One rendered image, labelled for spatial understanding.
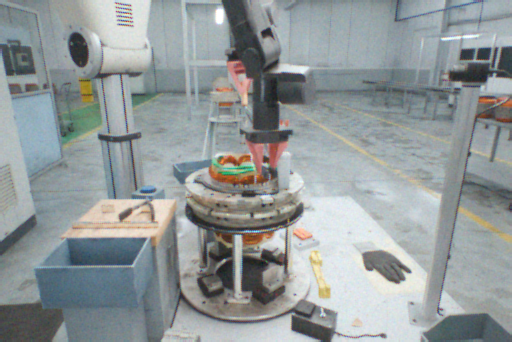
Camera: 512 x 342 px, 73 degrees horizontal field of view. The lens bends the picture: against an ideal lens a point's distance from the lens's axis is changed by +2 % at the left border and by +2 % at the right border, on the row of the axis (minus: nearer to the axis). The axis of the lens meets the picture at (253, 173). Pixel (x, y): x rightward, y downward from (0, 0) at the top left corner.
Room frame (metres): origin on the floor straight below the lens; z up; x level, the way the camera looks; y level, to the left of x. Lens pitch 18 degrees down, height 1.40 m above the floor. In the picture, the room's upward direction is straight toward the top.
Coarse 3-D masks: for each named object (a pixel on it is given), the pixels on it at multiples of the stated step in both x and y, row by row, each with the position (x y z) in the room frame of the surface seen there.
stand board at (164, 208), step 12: (96, 204) 0.78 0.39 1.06; (108, 204) 0.78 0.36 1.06; (120, 204) 0.78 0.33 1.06; (132, 204) 0.78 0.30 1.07; (156, 204) 0.78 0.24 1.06; (168, 204) 0.78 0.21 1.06; (84, 216) 0.71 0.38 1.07; (96, 216) 0.71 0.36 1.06; (108, 216) 0.71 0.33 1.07; (132, 216) 0.71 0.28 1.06; (144, 216) 0.71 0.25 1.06; (156, 216) 0.71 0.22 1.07; (168, 216) 0.73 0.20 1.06; (120, 228) 0.65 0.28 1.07; (132, 228) 0.65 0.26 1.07; (144, 228) 0.65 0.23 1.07; (156, 228) 0.65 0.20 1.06; (156, 240) 0.62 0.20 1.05
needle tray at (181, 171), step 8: (200, 160) 1.19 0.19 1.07; (208, 160) 1.20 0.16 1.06; (176, 168) 1.10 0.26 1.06; (184, 168) 1.16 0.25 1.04; (192, 168) 1.17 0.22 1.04; (200, 168) 1.18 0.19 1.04; (176, 176) 1.10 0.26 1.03; (184, 176) 1.05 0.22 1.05; (208, 232) 1.10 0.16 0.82; (208, 240) 1.10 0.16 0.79
